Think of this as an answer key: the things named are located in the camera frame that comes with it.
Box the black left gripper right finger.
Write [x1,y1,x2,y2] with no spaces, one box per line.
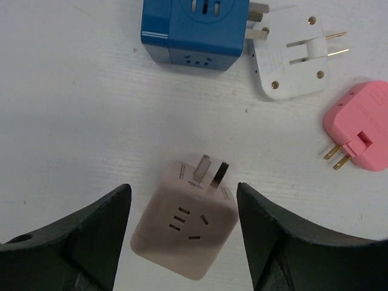
[236,182,387,290]

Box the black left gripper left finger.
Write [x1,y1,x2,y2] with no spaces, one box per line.
[1,184,132,290]

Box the peach cube socket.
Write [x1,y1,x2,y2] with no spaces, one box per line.
[130,155,239,280]

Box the pink extension socket plug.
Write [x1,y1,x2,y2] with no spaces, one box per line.
[323,81,387,172]

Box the white plug adapter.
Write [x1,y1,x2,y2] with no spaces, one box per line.
[249,6,346,101]

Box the blue cube socket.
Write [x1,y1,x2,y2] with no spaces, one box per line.
[140,0,270,72]

